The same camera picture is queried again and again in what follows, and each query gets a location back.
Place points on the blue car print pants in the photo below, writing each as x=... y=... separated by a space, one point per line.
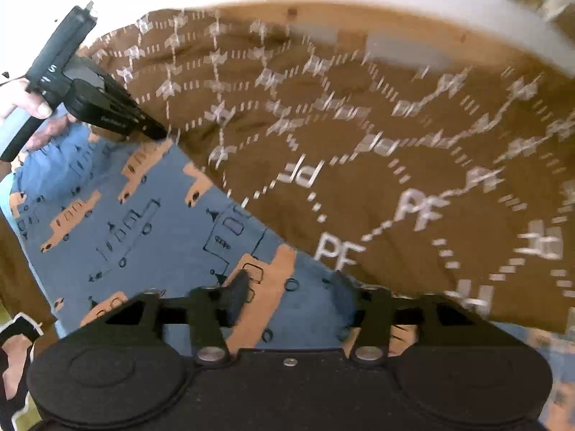
x=157 y=233

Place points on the wooden bed frame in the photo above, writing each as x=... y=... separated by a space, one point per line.
x=350 y=22

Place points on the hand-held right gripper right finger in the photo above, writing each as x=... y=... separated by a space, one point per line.
x=348 y=298

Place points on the person's left hand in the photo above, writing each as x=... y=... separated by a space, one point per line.
x=38 y=107

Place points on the colourful printed blanket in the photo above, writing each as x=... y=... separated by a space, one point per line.
x=18 y=350

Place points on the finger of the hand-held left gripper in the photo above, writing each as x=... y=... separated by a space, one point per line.
x=150 y=128

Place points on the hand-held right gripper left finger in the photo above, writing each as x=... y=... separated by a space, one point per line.
x=237 y=296

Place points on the brown letter print blanket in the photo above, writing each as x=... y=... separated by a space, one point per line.
x=368 y=134

